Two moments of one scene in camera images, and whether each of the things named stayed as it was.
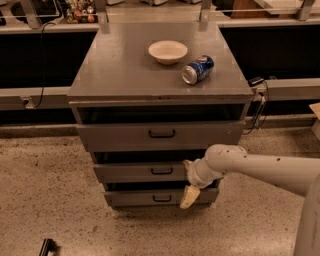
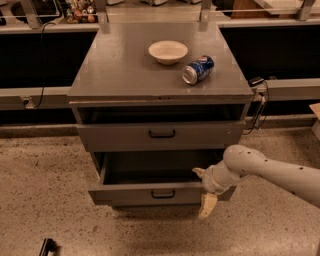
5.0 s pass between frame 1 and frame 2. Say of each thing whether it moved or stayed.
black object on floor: stayed
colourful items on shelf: stayed
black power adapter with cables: stayed
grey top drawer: stayed
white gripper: moved
